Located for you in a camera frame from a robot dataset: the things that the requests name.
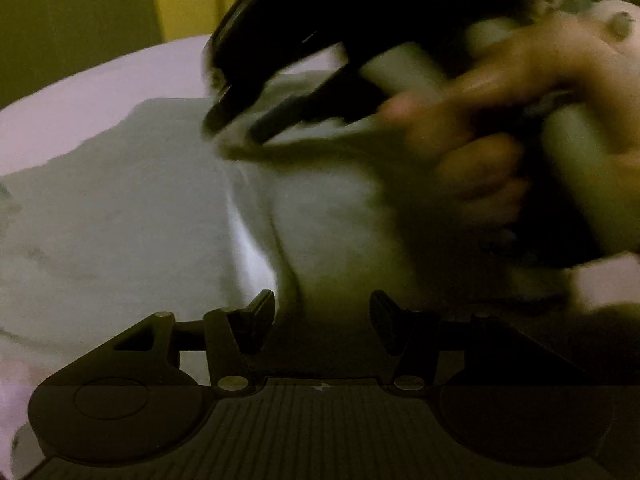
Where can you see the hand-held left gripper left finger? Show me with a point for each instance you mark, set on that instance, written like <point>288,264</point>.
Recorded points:
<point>261,310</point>

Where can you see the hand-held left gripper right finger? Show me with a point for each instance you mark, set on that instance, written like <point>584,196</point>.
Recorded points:
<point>384,316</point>

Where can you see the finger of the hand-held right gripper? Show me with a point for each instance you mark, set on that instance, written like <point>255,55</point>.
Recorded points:
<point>305,105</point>
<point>235,105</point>

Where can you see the grey pants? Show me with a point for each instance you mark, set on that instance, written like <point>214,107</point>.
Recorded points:
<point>125,235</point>

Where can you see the person's right hand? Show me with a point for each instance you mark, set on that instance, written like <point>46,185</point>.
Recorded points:
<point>500,90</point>

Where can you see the pale rounded object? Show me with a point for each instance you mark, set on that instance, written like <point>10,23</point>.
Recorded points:
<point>607,17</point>

